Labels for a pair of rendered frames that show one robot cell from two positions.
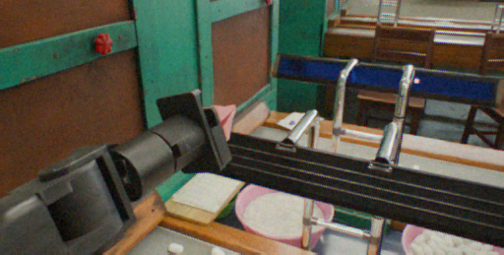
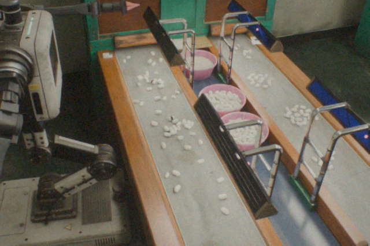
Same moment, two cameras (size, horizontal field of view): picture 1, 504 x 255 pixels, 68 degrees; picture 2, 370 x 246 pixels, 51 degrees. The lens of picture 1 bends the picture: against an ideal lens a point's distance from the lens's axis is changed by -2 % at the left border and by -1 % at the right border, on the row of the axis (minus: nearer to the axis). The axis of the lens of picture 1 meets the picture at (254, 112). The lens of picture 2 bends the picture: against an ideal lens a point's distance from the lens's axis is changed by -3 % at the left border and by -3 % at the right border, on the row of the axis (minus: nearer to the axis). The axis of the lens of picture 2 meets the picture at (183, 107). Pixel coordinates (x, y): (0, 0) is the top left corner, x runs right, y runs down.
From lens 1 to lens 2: 1.96 m
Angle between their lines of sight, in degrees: 42
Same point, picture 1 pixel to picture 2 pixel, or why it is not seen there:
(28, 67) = not seen: outside the picture
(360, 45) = not seen: outside the picture
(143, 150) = (106, 4)
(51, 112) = not seen: outside the picture
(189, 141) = (117, 6)
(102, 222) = (93, 11)
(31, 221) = (84, 6)
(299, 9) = not seen: outside the picture
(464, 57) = not seen: outside the picture
